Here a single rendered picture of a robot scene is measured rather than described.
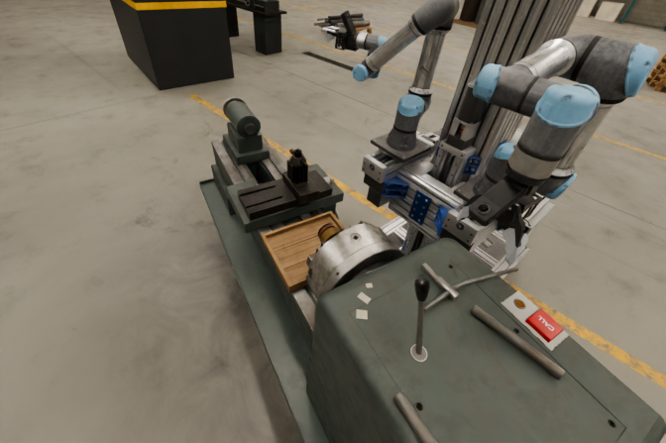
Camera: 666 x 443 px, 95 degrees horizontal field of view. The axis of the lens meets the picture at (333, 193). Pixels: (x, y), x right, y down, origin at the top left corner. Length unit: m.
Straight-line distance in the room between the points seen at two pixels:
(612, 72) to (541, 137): 0.47
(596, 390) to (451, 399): 0.32
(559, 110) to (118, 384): 2.23
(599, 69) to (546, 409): 0.80
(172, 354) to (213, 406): 0.40
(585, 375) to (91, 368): 2.22
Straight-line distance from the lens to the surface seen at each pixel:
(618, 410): 0.94
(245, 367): 2.09
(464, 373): 0.79
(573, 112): 0.61
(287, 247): 1.37
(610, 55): 1.08
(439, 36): 1.55
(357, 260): 0.90
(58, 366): 2.46
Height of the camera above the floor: 1.93
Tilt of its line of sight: 39 degrees down
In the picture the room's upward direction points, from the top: 6 degrees clockwise
